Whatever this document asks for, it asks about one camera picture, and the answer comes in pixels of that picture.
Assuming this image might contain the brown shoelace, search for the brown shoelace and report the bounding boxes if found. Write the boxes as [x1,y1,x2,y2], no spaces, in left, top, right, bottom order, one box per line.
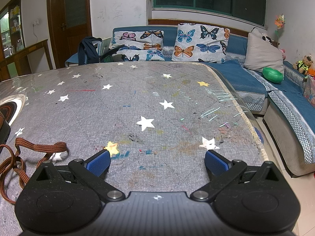
[0,138,69,203]

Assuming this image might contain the round black induction cooktop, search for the round black induction cooktop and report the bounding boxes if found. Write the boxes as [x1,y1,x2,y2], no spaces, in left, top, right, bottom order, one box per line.
[0,94,27,126]

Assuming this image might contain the green round cushion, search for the green round cushion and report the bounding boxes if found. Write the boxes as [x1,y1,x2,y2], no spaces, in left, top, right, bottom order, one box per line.
[262,67,283,83]

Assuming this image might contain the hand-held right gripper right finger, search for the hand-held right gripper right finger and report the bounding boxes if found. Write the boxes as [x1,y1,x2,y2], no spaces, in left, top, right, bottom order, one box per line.
[191,150,286,201]

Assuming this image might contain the dark blue backpack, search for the dark blue backpack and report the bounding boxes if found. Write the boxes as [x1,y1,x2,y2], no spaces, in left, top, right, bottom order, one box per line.
[78,36,125,65]

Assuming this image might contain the wooden shelf cabinet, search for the wooden shelf cabinet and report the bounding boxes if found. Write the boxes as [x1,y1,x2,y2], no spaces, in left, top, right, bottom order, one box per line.
[0,0,25,59]

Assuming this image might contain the printed gift bag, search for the printed gift bag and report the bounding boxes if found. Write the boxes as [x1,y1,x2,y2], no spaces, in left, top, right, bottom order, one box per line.
[303,76,315,106]

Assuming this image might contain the square butterfly-print cushion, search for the square butterfly-print cushion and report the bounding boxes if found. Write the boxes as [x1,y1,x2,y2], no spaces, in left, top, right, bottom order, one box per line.
[171,24,230,64]

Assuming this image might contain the brown wooden door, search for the brown wooden door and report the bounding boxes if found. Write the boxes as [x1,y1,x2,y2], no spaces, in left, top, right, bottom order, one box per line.
[47,0,93,69]

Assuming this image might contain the teddy bear with yellow vest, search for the teddy bear with yellow vest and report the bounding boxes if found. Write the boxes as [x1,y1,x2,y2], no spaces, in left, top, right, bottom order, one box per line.
[292,55,314,75]

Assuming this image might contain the books in backpack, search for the books in backpack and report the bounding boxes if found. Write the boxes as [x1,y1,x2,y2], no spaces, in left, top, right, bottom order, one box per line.
[97,37,112,54]

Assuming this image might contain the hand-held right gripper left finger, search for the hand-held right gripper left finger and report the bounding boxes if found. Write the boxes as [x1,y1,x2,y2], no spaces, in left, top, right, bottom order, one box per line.
[29,149,125,201]

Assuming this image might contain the blue sofa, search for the blue sofa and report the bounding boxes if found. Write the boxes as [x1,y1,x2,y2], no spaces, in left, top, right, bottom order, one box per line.
[65,25,315,176]

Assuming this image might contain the colourful paper pinwheel flower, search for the colourful paper pinwheel flower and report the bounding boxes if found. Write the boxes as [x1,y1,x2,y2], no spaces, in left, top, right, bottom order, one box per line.
[274,13,286,47]

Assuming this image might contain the plain grey pillow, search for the plain grey pillow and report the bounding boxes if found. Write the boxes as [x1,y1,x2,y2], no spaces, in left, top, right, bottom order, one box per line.
[244,28,284,74]

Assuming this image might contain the brown leather shoe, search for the brown leather shoe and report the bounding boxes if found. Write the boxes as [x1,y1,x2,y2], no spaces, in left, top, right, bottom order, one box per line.
[0,111,11,150]

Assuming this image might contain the wide butterfly-print cushion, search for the wide butterfly-print cushion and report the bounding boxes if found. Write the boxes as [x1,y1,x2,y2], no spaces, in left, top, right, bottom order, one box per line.
[109,30,166,62]

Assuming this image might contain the wooden console table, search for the wooden console table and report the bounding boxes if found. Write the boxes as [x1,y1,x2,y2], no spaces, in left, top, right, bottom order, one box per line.
[0,39,53,81]

